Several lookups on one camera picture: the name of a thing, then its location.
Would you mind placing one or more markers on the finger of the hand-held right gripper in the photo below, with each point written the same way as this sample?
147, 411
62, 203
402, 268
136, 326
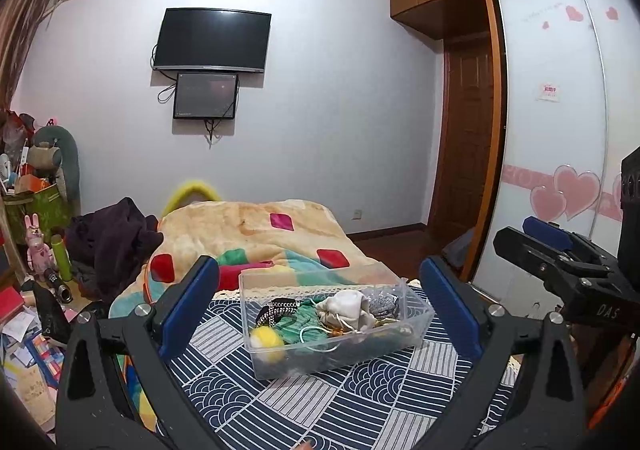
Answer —
547, 232
535, 252

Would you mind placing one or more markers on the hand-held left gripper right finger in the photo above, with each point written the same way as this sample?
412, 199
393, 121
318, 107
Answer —
450, 307

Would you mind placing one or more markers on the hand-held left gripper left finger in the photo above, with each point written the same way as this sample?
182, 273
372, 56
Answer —
187, 307

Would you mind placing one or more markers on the grey glitter cloth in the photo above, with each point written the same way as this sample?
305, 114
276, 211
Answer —
382, 304

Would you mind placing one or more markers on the yellow plush ball toy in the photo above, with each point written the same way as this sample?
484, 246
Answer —
267, 338

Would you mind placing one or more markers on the clear plastic storage box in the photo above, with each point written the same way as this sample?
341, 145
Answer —
372, 346

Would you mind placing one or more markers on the green knitted toy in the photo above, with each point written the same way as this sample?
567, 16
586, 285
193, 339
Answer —
300, 326

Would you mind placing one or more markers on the grey bag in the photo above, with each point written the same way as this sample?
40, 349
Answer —
459, 250

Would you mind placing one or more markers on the orange printed blanket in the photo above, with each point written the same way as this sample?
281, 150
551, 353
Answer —
225, 225

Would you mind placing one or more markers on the dark clothing pile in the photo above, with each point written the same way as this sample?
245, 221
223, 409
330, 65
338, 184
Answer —
115, 240

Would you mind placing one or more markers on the white sliding wardrobe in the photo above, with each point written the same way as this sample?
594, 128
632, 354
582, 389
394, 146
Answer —
540, 130

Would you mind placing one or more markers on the yellow hoop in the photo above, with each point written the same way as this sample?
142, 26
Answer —
192, 185

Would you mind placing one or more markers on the brown wooden door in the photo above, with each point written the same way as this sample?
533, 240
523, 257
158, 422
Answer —
467, 130

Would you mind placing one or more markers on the black flashlight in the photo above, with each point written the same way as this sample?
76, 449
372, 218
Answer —
59, 286

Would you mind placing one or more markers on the navy patterned bed sheet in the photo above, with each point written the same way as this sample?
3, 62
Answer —
350, 395

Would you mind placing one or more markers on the green bottle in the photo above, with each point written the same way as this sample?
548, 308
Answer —
62, 260

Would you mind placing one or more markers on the black triangular bag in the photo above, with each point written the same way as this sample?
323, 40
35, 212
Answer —
52, 317

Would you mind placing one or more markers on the pink square wardrobe sticker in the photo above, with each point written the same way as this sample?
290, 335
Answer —
549, 91

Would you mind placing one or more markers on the pink rabbit figure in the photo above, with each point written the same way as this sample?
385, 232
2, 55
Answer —
39, 250

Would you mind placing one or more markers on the pile of papers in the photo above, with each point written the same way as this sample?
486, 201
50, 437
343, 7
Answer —
25, 360

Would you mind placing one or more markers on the green storage box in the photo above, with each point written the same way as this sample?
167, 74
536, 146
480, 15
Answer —
42, 212

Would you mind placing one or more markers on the red box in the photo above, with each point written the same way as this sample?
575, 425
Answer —
10, 305

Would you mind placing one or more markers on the olive roll cushion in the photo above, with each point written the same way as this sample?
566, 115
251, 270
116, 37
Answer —
44, 157

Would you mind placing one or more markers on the small white fan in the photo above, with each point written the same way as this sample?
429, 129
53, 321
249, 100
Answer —
5, 170

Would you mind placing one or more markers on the brown striped curtain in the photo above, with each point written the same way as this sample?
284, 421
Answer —
20, 30

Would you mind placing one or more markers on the small black wall monitor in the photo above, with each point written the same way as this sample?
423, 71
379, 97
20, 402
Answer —
206, 96

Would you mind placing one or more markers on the wall-mounted black television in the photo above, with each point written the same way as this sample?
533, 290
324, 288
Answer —
212, 37

